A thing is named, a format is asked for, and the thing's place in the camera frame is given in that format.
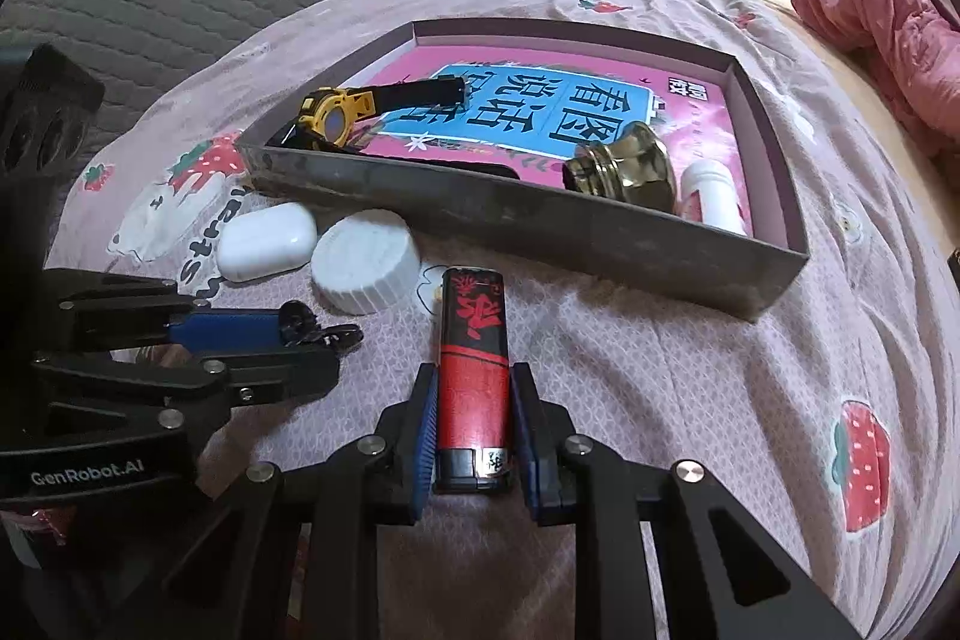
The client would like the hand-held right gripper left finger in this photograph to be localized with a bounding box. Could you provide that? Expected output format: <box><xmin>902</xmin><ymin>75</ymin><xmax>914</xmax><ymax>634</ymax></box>
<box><xmin>161</xmin><ymin>362</ymin><xmax>443</xmax><ymax>640</ymax></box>

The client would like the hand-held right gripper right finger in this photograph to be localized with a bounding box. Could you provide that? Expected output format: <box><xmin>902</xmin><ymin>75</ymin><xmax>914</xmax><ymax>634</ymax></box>
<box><xmin>510</xmin><ymin>361</ymin><xmax>863</xmax><ymax>640</ymax></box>

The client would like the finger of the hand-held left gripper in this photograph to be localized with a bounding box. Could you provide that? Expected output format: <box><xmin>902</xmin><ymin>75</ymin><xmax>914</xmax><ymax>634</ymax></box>
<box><xmin>31</xmin><ymin>347</ymin><xmax>340</xmax><ymax>420</ymax></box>
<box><xmin>45</xmin><ymin>269</ymin><xmax>286</xmax><ymax>352</ymax></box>

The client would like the black key clip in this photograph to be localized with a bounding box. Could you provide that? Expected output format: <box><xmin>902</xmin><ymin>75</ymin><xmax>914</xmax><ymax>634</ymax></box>
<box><xmin>279</xmin><ymin>301</ymin><xmax>365</xmax><ymax>352</ymax></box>

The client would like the red and black lighter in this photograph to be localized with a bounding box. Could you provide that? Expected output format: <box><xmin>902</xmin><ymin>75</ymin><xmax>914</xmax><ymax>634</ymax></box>
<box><xmin>433</xmin><ymin>266</ymin><xmax>515</xmax><ymax>495</ymax></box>

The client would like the grey cardboard box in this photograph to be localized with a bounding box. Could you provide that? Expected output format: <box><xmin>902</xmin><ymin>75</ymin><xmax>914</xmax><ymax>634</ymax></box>
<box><xmin>238</xmin><ymin>17</ymin><xmax>811</xmax><ymax>322</ymax></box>

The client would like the yellow and black wristwatch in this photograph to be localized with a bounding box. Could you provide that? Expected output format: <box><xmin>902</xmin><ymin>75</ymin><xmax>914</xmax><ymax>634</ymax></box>
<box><xmin>266</xmin><ymin>74</ymin><xmax>470</xmax><ymax>155</ymax></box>

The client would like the brass knob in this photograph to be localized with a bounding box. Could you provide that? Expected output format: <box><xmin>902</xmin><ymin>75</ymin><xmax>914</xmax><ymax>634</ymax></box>
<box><xmin>562</xmin><ymin>121</ymin><xmax>676</xmax><ymax>212</ymax></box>

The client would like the white earbuds case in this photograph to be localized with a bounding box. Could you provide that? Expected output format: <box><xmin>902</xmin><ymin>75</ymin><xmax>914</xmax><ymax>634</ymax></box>
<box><xmin>217</xmin><ymin>201</ymin><xmax>320</xmax><ymax>283</ymax></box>

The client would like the white ribbed bottle cap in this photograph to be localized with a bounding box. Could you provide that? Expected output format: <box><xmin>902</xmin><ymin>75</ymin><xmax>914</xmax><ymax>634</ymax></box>
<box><xmin>311</xmin><ymin>209</ymin><xmax>421</xmax><ymax>315</ymax></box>

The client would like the pink strawberry printed bed sheet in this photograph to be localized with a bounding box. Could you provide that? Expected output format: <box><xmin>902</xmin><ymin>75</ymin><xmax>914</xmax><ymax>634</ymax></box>
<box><xmin>45</xmin><ymin>0</ymin><xmax>960</xmax><ymax>640</ymax></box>

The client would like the small white pill bottle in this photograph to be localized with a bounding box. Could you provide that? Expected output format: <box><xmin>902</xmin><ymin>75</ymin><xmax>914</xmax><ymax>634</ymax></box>
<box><xmin>679</xmin><ymin>158</ymin><xmax>751</xmax><ymax>236</ymax></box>

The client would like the pink and blue book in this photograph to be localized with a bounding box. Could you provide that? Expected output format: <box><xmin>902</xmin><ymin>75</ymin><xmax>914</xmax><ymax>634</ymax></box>
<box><xmin>352</xmin><ymin>47</ymin><xmax>755</xmax><ymax>236</ymax></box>

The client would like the pink duvet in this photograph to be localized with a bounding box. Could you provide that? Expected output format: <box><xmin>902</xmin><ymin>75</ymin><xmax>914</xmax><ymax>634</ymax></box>
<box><xmin>791</xmin><ymin>0</ymin><xmax>960</xmax><ymax>161</ymax></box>

